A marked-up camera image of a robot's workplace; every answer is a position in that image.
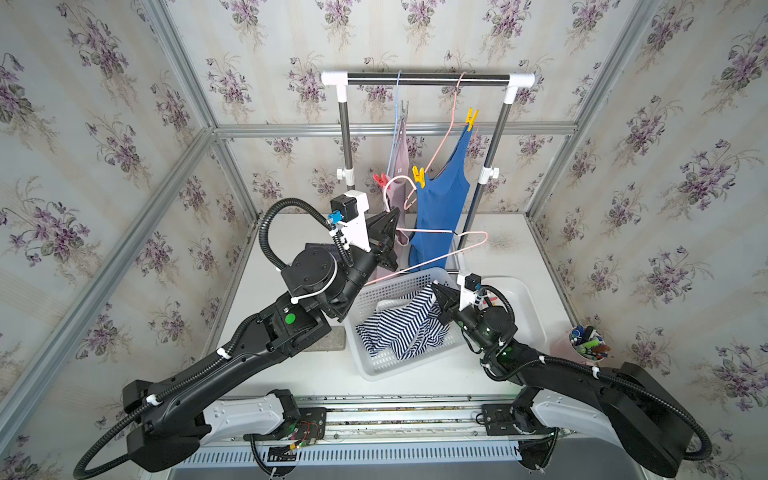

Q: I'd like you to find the blue white striped tank top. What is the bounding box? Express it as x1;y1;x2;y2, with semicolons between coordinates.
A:
355;286;449;361

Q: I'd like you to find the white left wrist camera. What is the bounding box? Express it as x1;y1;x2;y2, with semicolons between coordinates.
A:
328;190;370;252

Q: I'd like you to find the red clothespin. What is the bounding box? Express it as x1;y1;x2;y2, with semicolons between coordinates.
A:
373;173;389;189

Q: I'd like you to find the pink wire hanger blue top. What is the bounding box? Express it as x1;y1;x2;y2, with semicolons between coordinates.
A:
405;70;468;210

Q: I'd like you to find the yellow clothespin blue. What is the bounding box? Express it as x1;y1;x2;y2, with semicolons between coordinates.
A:
465;108;479;131
412;166;426;188

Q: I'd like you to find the grey rectangular sponge pad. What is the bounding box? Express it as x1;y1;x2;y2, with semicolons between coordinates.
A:
316;326;347;352

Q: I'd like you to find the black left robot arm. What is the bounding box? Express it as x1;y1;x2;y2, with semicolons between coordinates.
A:
73;194;400;479

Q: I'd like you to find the pink tank top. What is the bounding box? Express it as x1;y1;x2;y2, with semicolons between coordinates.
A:
384;119;413;228

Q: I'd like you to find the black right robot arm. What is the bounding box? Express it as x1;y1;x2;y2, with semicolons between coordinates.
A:
430;283;713;478

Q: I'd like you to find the white metal clothes rack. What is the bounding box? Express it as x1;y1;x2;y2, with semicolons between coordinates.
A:
320;71;537;233

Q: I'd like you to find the pink wire hanger striped top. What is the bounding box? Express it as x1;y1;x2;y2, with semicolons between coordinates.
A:
364;175;489;286

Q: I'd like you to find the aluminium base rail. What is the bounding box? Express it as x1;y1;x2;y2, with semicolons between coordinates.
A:
173;392;607;469

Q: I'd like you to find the yellow lower clothespin blue top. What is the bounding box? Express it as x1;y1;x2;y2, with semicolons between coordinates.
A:
412;166;426;188

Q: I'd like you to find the yellow upper clothespin blue top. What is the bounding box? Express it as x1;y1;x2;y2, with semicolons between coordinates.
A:
465;108;479;131

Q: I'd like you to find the white perforated plastic basket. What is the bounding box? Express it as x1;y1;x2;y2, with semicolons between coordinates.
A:
343;268;464;381

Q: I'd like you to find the white plastic tray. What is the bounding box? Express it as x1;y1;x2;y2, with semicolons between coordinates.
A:
483;276;548;353

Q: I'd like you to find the pink pen cup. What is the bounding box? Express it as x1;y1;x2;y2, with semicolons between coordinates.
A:
550;325;611;365

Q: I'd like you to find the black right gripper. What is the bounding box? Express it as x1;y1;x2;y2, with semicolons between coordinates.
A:
434;282;496;357

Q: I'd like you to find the light blue wire hanger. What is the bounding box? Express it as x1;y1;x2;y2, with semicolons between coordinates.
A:
386;70;402;175

